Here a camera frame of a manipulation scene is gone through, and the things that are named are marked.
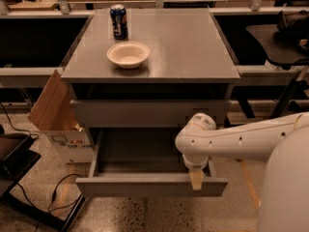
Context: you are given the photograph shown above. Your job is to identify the grey top drawer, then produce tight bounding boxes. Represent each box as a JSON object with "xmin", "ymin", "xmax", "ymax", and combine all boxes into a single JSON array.
[{"xmin": 70, "ymin": 100, "xmax": 230, "ymax": 128}]

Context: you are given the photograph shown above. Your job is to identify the open cardboard box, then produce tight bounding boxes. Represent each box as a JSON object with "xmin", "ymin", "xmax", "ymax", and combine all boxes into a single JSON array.
[{"xmin": 28, "ymin": 71, "xmax": 93, "ymax": 163}]

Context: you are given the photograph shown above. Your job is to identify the blue soda can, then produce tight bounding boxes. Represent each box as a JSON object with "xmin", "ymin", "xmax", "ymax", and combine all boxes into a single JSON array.
[{"xmin": 110, "ymin": 4, "xmax": 128, "ymax": 40}]

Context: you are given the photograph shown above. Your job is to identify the black table leg frame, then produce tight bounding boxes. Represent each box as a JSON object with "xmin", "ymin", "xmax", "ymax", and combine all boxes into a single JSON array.
[{"xmin": 224, "ymin": 77, "xmax": 309, "ymax": 128}]

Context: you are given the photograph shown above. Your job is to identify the white paper bowl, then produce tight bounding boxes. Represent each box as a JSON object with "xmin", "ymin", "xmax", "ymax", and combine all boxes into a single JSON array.
[{"xmin": 106, "ymin": 42, "xmax": 150, "ymax": 69}]

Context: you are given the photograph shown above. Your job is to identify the black office chair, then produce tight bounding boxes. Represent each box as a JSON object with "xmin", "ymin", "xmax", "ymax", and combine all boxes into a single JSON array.
[{"xmin": 246, "ymin": 10, "xmax": 309, "ymax": 70}]

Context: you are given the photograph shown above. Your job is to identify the black stand base left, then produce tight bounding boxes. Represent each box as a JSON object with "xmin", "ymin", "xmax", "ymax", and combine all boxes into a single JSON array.
[{"xmin": 0, "ymin": 132, "xmax": 87, "ymax": 232}]

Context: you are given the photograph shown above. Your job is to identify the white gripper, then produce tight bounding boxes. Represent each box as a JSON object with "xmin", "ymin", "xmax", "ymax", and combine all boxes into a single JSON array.
[{"xmin": 183, "ymin": 155, "xmax": 208, "ymax": 191}]

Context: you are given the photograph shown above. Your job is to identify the grey drawer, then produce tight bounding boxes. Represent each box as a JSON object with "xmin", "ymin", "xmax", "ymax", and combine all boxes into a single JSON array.
[
  {"xmin": 76, "ymin": 128, "xmax": 228, "ymax": 197},
  {"xmin": 70, "ymin": 100, "xmax": 230, "ymax": 128}
]

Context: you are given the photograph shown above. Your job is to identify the grey drawer cabinet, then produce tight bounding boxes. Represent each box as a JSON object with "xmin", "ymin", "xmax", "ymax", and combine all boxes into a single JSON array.
[{"xmin": 60, "ymin": 7, "xmax": 241, "ymax": 147}]

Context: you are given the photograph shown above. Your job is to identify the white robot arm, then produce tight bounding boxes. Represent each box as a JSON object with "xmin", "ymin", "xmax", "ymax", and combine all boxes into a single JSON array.
[{"xmin": 175, "ymin": 112, "xmax": 309, "ymax": 232}]

